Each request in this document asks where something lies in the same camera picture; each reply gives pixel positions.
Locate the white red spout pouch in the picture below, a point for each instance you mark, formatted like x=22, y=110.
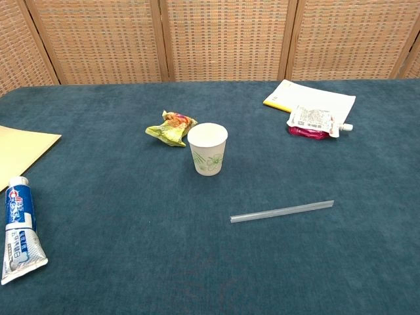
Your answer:
x=313, y=123

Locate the transparent plastic straw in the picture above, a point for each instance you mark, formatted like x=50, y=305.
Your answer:
x=282, y=211

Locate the blue white toothpaste tube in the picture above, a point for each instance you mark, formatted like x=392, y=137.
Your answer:
x=20, y=229

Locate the woven rattan folding screen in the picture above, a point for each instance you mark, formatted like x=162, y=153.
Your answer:
x=210, y=37

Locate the beige paper folder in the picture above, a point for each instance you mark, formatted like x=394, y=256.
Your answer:
x=19, y=151

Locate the white paper cup green print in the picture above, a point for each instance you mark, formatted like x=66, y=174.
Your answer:
x=208, y=154

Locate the white yellow booklet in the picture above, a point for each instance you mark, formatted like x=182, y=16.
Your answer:
x=311, y=96

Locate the crumpled yellow-green snack wrapper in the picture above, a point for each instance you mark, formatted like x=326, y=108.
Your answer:
x=170, y=131

